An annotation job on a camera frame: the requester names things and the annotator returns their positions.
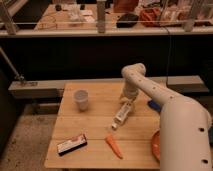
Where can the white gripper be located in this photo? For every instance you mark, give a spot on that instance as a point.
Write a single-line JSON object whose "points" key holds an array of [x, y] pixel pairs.
{"points": [[123, 100]]}

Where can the white plastic bottle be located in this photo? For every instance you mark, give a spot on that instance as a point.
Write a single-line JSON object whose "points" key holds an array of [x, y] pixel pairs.
{"points": [[121, 115]]}

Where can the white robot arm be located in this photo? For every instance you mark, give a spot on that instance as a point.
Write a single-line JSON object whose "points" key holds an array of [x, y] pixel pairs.
{"points": [[184, 122]]}

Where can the orange ceramic bowl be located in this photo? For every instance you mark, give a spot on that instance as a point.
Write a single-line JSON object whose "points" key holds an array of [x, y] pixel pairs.
{"points": [[155, 145]]}

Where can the blue rectangular block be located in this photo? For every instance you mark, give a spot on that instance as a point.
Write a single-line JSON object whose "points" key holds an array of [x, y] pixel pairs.
{"points": [[154, 106]]}

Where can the orange carrot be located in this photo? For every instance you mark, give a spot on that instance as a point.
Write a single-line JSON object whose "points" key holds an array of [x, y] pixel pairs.
{"points": [[113, 145]]}

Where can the translucent plastic cup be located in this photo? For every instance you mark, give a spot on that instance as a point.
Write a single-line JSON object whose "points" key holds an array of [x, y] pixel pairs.
{"points": [[81, 99]]}

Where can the black and red box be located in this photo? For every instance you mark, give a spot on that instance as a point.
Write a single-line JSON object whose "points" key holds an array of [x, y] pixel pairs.
{"points": [[71, 144]]}

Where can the black pouch on bench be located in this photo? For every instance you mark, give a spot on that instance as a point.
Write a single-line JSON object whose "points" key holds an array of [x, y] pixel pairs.
{"points": [[127, 20]]}

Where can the orange basket on bench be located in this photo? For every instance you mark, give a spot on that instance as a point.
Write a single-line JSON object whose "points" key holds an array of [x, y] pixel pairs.
{"points": [[149, 17]]}

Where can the grey metal rail beam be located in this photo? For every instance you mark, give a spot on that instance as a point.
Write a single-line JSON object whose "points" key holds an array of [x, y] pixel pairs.
{"points": [[55, 88]]}

